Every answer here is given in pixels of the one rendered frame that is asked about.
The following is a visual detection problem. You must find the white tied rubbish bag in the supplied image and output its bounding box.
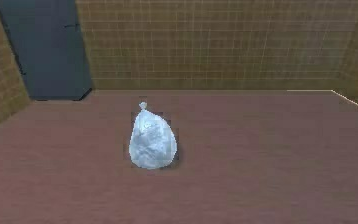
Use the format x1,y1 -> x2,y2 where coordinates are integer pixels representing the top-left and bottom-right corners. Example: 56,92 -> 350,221
128,101 -> 178,171

